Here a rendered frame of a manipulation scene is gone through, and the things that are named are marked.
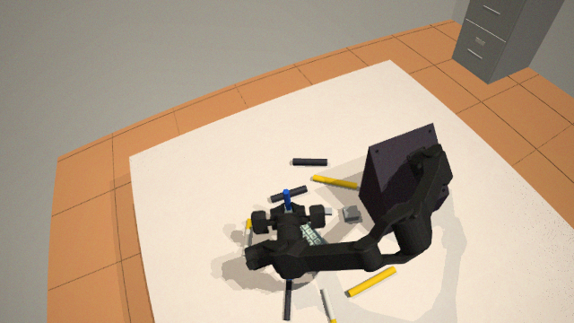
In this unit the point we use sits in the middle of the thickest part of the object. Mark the black cylinder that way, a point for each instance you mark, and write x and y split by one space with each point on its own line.
293 192
304 161

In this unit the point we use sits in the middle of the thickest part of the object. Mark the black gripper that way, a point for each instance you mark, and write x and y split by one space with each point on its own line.
279 219

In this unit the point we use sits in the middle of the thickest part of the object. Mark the blue stylus with silver tip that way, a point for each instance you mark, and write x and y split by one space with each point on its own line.
287 199

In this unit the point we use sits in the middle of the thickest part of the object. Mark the black and blue marker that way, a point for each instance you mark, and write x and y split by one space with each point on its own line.
287 304

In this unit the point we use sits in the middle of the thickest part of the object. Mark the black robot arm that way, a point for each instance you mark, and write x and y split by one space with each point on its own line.
292 256

